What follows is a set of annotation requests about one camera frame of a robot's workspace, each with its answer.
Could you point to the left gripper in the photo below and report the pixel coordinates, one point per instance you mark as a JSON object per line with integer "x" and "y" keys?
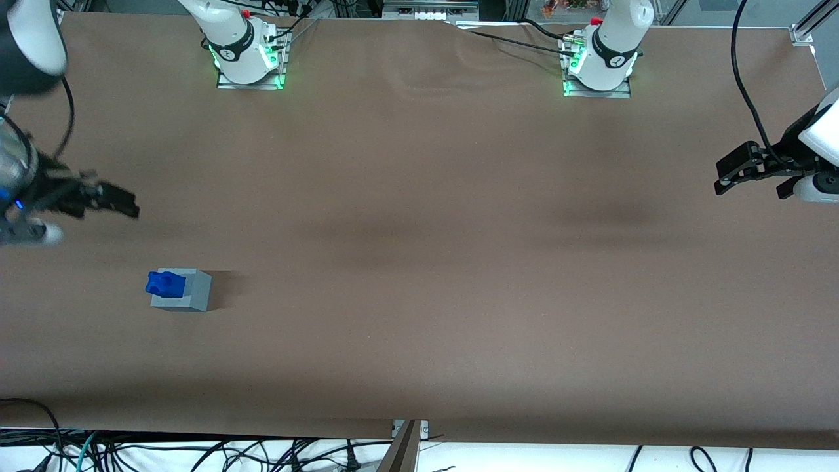
{"x": 788, "y": 159}

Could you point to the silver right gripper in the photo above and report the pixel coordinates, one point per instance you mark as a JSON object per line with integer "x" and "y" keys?
{"x": 51, "y": 194}

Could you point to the blue plastic part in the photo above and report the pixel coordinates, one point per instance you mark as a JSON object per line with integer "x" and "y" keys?
{"x": 165, "y": 284}

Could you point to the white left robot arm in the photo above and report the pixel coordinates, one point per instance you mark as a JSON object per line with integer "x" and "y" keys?
{"x": 609, "y": 59}

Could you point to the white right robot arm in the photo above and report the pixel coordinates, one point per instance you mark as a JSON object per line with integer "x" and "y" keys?
{"x": 239, "y": 52}

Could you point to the gray block base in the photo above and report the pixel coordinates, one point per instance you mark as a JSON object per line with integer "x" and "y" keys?
{"x": 195, "y": 292}

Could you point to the white power strip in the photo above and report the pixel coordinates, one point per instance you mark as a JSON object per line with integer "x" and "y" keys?
{"x": 429, "y": 12}

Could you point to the aluminium profile beam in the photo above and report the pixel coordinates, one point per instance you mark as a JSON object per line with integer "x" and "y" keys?
{"x": 401, "y": 452}

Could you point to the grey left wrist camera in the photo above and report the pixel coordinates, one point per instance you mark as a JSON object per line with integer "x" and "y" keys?
{"x": 819, "y": 189}

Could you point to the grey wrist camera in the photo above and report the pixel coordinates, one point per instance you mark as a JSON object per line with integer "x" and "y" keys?
{"x": 819, "y": 189}
{"x": 36, "y": 233}

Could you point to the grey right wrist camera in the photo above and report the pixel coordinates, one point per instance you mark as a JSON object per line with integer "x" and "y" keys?
{"x": 36, "y": 233}

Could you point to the metal corner bracket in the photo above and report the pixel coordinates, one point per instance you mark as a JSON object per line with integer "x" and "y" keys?
{"x": 801, "y": 34}

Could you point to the small metal table bracket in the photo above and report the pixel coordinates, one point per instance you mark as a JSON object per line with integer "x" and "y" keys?
{"x": 419, "y": 429}

